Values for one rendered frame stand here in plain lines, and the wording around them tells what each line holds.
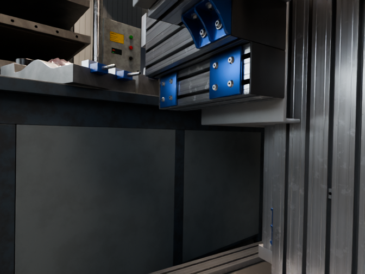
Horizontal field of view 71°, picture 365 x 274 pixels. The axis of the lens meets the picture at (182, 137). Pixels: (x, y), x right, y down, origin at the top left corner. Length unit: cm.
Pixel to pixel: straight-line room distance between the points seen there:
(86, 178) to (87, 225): 16
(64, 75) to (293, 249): 76
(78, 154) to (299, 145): 68
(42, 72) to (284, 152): 79
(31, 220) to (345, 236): 82
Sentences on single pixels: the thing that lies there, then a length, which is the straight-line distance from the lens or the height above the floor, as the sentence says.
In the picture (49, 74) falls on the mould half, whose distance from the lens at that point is 95.
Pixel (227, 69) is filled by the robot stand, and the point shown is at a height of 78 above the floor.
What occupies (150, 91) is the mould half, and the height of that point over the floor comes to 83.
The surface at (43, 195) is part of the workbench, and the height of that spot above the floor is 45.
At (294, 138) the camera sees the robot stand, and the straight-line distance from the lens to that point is 57.
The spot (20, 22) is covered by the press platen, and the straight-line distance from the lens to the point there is 183.
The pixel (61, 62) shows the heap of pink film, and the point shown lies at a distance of 104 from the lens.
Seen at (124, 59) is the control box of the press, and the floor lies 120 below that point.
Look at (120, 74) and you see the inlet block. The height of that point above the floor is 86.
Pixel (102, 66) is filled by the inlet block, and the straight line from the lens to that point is 86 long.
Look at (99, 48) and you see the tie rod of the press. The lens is 183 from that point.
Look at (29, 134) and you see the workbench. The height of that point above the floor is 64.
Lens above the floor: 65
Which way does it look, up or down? 1 degrees down
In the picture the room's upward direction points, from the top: 1 degrees clockwise
